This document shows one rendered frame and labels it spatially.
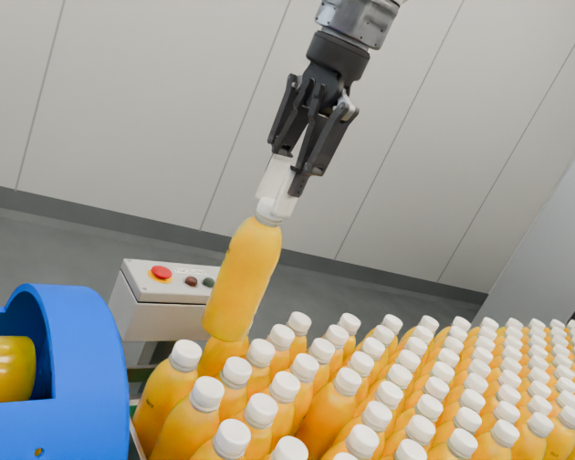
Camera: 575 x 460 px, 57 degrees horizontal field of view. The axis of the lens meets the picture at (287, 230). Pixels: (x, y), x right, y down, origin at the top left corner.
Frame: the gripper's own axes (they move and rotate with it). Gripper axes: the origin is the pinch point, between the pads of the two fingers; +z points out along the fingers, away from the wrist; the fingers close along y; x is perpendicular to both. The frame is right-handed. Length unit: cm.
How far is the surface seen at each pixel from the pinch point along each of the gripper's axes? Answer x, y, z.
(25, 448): -31.4, 23.6, 16.9
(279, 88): 151, -231, 13
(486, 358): 63, 9, 25
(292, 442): 0.4, 21.5, 24.2
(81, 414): -27.2, 22.2, 15.4
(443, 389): 37.9, 16.1, 24.2
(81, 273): 51, -191, 136
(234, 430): -6.6, 18.5, 24.2
